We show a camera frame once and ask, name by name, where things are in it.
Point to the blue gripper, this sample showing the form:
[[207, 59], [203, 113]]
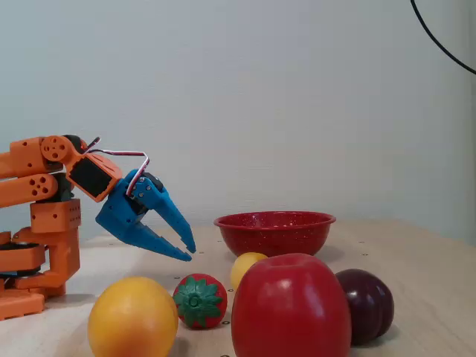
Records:
[[118, 213]]

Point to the yellow orange toy peach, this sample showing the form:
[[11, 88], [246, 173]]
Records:
[[130, 320]]

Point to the orange robot base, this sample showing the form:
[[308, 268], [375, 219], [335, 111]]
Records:
[[59, 245]]

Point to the red speckled bowl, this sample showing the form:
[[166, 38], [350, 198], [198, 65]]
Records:
[[275, 238]]

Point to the red toy strawberry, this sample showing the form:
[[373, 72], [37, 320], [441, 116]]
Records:
[[201, 301]]

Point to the yellow toy banana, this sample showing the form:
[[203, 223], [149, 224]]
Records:
[[241, 267]]

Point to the red toy apple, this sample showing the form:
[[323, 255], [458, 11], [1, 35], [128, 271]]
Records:
[[290, 308]]

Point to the dark purple toy plum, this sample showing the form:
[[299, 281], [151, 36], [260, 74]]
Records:
[[372, 305]]

